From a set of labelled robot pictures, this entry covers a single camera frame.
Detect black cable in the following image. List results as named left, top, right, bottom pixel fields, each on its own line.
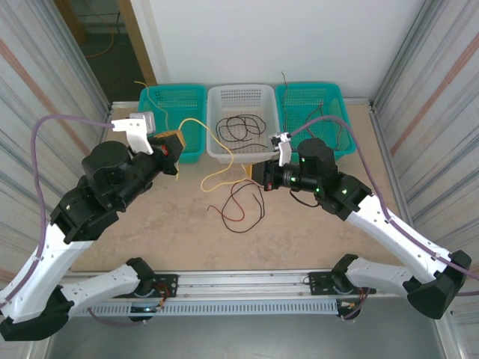
left=216, top=115, right=250, bottom=144
left=228, top=114, right=267, bottom=151
left=221, top=181, right=266, bottom=233

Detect thin black gripper wire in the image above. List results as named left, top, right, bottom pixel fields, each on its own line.
left=289, top=188, right=321, bottom=209

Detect teal plastic basket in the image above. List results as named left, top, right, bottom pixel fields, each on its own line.
left=275, top=81, right=357, bottom=164
left=135, top=84, right=208, bottom=165

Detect wooden furniture post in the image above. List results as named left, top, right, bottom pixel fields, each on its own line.
left=53, top=0, right=88, bottom=46

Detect white plastic basket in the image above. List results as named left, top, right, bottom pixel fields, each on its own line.
left=204, top=85, right=281, bottom=165

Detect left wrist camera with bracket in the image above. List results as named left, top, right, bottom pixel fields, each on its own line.
left=112, top=111, right=156, bottom=155

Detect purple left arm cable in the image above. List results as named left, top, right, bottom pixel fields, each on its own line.
left=0, top=114, right=145, bottom=329

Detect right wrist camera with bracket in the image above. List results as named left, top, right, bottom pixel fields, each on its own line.
left=268, top=131, right=293, bottom=168

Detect orange floor cable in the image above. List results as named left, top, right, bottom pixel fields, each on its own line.
left=84, top=32, right=115, bottom=59

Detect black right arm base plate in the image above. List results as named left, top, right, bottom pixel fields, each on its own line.
left=308, top=269, right=376, bottom=297

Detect wooden door frame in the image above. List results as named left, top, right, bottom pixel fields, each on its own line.
left=115, top=0, right=158, bottom=86

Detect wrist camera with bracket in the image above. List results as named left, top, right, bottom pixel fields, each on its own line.
left=268, top=131, right=293, bottom=168
left=112, top=111, right=156, bottom=155

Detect grey slotted cable duct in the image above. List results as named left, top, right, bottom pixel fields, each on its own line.
left=73, top=301, right=340, bottom=317

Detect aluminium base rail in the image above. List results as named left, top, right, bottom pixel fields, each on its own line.
left=61, top=267, right=412, bottom=300

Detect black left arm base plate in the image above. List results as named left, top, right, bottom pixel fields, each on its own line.
left=144, top=274, right=179, bottom=299

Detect red black base wires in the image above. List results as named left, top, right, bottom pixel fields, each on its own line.
left=338, top=287, right=370, bottom=311
left=156, top=282, right=171, bottom=311

